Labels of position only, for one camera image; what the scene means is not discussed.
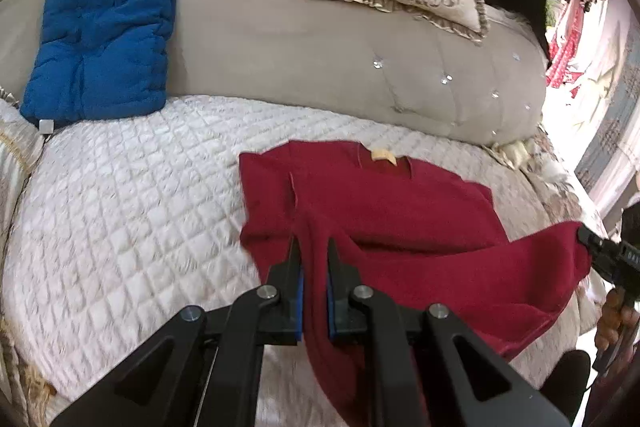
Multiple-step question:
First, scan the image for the beige tufted headboard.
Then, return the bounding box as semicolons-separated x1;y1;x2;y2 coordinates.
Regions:
0;0;548;148

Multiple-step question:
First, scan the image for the blue patterned curtain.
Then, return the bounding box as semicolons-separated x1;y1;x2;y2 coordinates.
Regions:
575;72;640;218

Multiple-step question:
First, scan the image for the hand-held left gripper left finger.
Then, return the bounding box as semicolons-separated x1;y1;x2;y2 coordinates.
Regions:
50;234;306;427

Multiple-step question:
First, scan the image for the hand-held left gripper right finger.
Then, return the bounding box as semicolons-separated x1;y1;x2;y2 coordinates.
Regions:
326;237;571;427

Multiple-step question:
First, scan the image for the floral print quilt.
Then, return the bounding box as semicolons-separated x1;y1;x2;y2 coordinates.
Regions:
480;127;616;308

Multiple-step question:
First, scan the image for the dark round object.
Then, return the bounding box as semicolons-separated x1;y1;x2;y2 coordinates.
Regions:
542;349;592;427

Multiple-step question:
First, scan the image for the white quilted bed cover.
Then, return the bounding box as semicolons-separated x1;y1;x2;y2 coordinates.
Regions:
0;94;601;427

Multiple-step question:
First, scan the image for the red dotted hanging garment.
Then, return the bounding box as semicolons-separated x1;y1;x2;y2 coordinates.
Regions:
545;0;588;90

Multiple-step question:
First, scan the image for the person's right hand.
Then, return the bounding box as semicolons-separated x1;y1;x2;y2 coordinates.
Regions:
595;287;640;353

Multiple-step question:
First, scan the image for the blue padded cushion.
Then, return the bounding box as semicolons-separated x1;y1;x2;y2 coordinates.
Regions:
19;0;188;128

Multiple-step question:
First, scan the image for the cream gold-trimmed bedspread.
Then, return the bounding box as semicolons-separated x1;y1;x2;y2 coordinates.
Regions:
0;84;61;427

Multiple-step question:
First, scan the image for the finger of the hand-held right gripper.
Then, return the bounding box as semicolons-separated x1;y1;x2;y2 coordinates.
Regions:
575;224;618;280

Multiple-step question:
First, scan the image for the red sweater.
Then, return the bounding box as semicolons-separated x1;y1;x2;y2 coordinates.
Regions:
238;139;593;427

